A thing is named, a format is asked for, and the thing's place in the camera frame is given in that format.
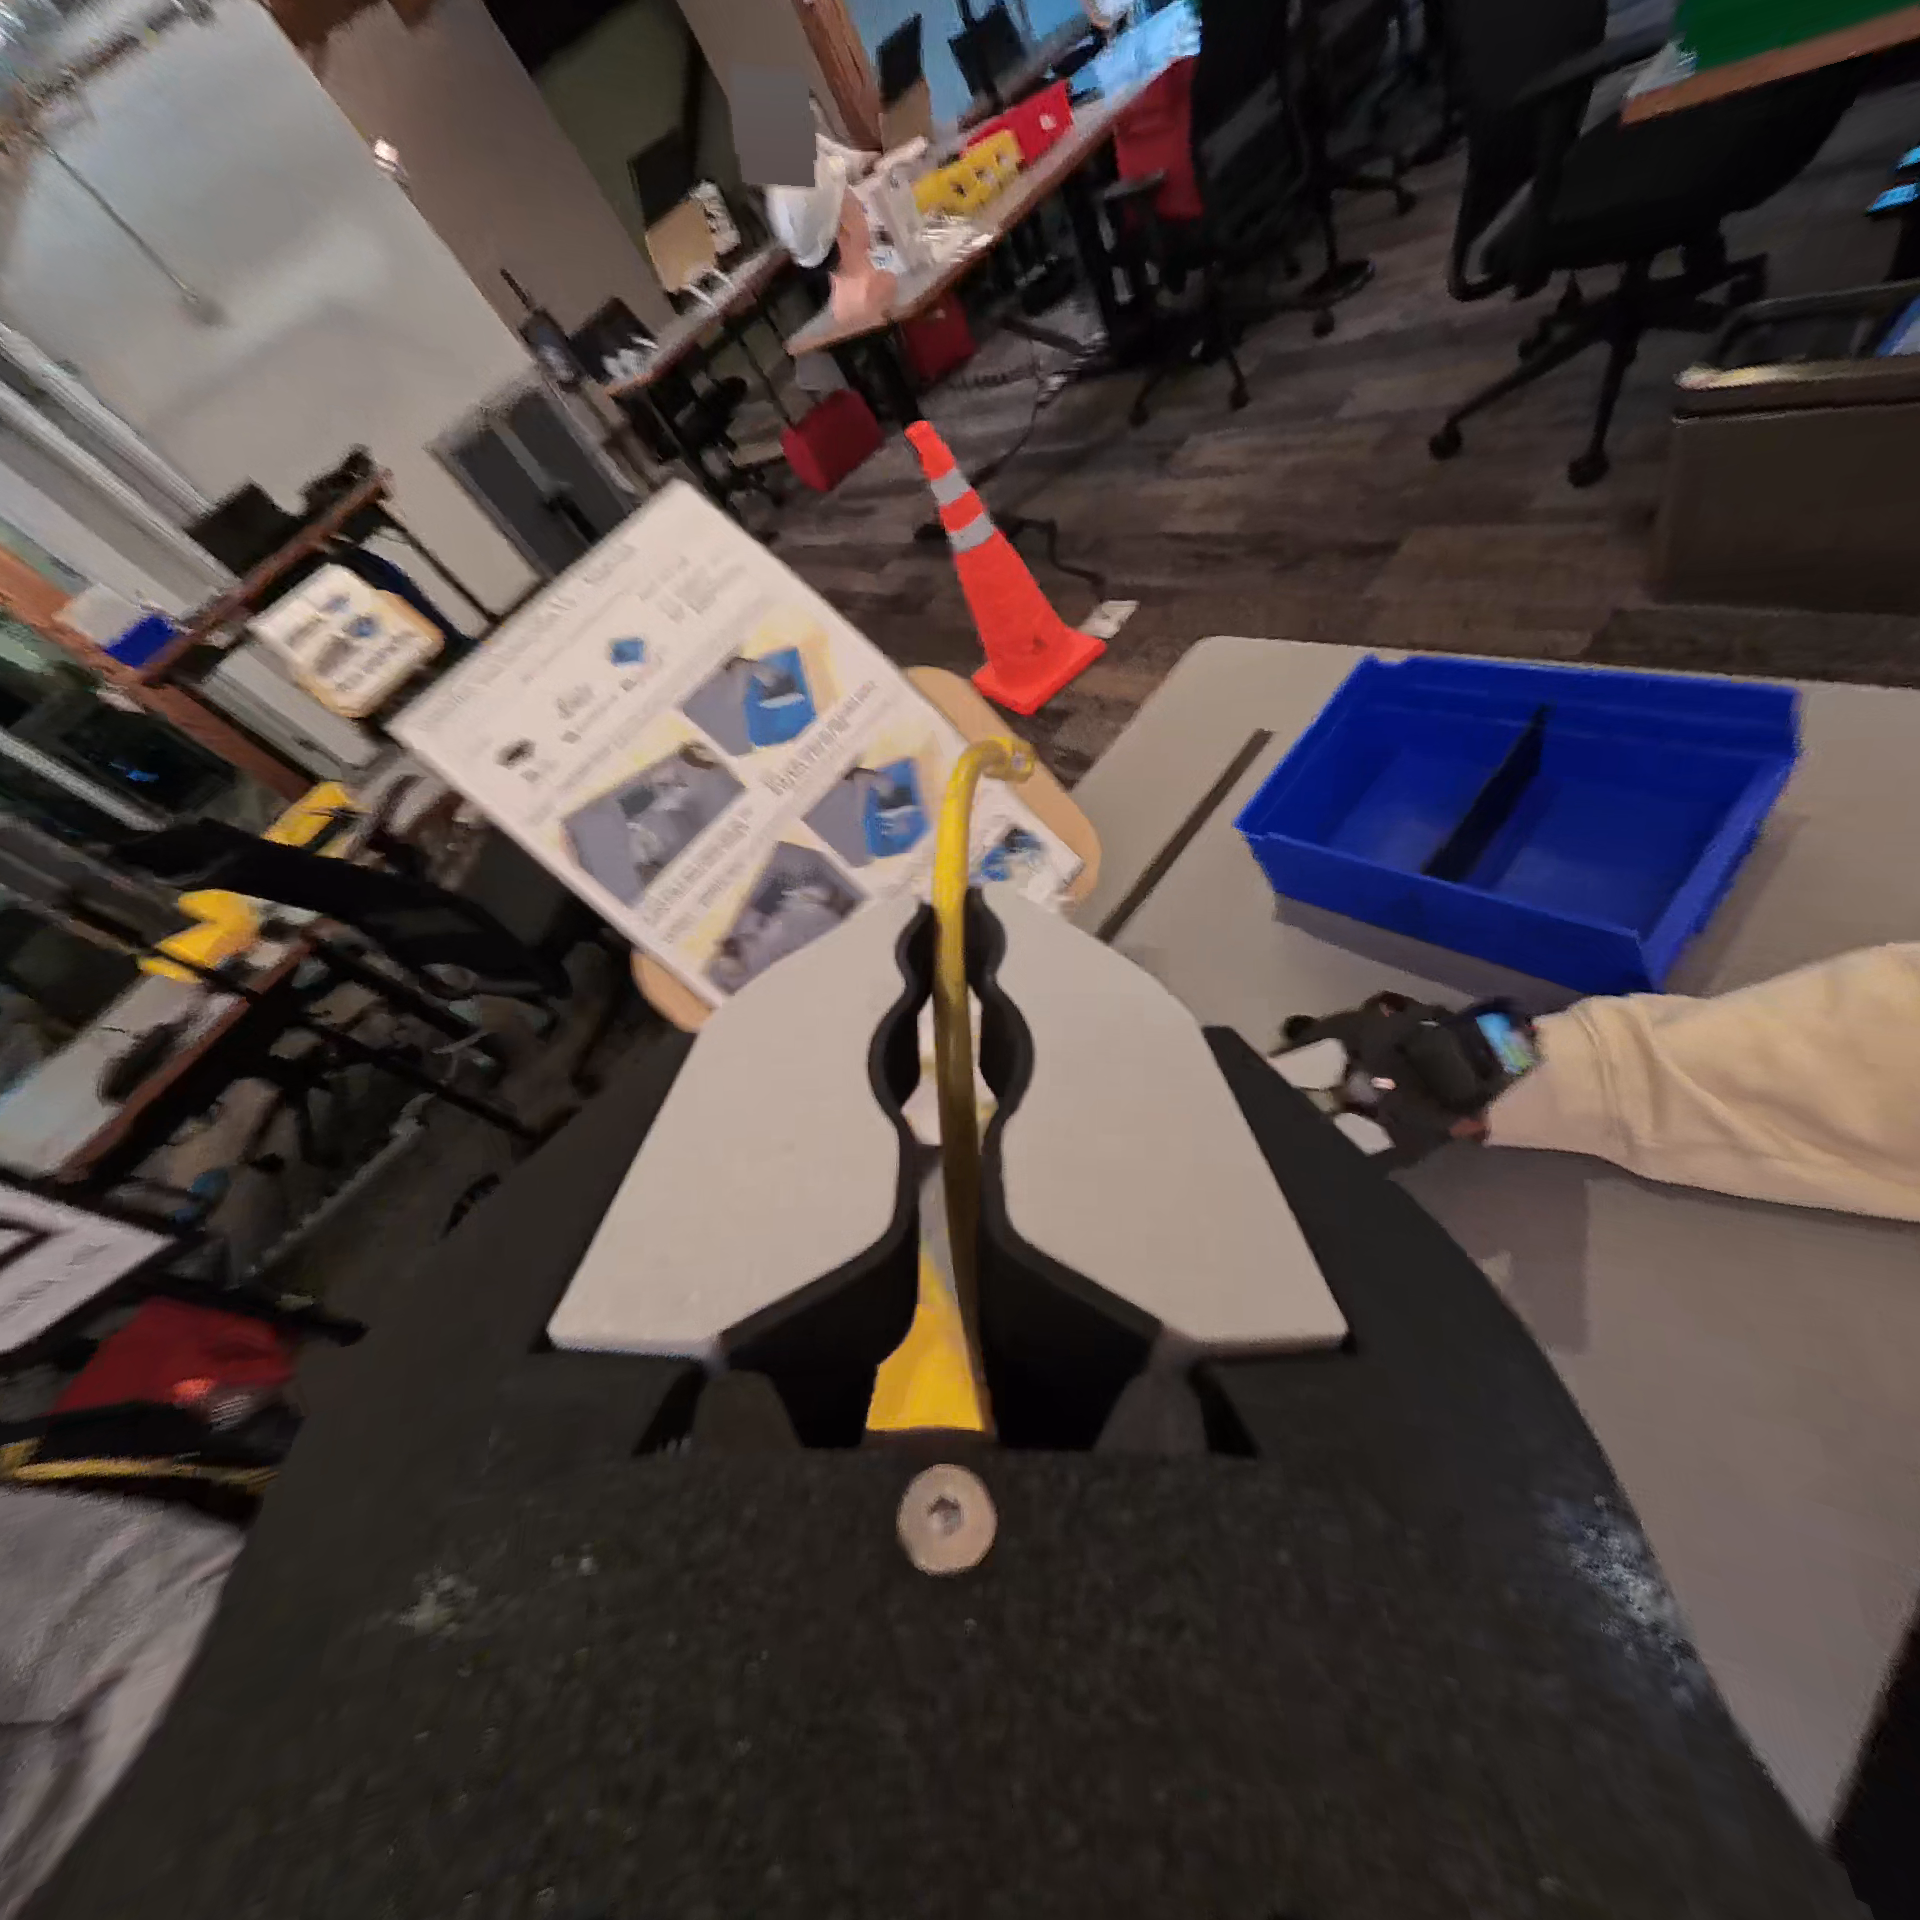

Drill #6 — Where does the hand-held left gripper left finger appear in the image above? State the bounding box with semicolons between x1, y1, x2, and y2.
544;890;923;1450

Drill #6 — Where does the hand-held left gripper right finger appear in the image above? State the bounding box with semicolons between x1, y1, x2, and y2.
967;885;1354;1454

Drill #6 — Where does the yellow plastic bin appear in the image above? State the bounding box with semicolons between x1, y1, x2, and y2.
866;1251;995;1438

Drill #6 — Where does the yellow ethernet cable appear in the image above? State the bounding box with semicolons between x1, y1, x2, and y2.
931;735;1038;1426

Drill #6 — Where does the person's right forearm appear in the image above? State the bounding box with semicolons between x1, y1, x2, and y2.
1487;942;1920;1225

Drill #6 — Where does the person's right hand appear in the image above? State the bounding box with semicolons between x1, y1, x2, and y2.
1283;989;1547;1162

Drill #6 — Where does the blue plastic bin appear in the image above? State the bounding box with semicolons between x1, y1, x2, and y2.
1235;651;1801;994

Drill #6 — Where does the black bin divider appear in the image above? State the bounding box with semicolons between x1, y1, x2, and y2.
1422;703;1550;886

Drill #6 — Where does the orange striped traffic cone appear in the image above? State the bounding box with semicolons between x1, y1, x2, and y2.
904;421;1110;717

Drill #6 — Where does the small printed instruction sheet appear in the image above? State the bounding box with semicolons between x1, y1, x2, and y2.
247;567;448;719

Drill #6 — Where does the black-framed tag sign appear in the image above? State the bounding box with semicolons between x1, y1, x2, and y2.
0;1182;178;1360

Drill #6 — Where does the red box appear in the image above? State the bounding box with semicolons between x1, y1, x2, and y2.
780;391;887;493

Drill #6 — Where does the dark cabinet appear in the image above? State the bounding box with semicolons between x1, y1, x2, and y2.
1658;285;1920;607

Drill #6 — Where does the group of small yellow bins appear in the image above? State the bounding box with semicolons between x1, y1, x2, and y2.
912;131;1024;214

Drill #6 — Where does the black office chair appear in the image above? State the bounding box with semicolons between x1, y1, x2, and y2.
1124;0;1374;422
1431;0;1771;489

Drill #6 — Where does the dark desk cable flap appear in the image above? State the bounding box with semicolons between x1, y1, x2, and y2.
1100;727;1278;943

